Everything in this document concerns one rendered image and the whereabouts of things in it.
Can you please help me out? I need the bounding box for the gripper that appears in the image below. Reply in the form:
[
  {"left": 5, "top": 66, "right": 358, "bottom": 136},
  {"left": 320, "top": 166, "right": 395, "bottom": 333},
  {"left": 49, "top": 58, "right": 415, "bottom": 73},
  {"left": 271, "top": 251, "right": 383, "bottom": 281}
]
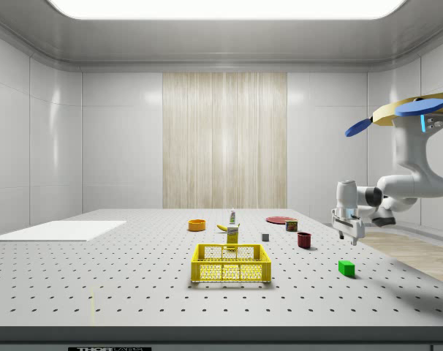
[{"left": 330, "top": 215, "right": 366, "bottom": 246}]

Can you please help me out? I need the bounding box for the yellow and white carton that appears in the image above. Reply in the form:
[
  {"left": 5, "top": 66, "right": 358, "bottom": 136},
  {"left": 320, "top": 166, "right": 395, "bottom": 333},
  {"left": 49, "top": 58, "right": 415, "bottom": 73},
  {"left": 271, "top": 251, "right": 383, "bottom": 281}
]
[{"left": 227, "top": 225, "right": 239, "bottom": 252}]

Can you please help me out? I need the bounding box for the yellow basket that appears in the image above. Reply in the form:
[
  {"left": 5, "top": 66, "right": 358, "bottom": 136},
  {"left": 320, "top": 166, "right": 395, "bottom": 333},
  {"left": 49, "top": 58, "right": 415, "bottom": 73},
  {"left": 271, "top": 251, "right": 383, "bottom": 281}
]
[{"left": 190, "top": 243, "right": 273, "bottom": 284}]

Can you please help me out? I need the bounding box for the white board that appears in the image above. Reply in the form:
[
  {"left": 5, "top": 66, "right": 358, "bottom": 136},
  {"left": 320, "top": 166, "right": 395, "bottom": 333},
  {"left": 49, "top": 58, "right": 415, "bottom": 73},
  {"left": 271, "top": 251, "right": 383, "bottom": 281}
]
[{"left": 0, "top": 220, "right": 128, "bottom": 242}]

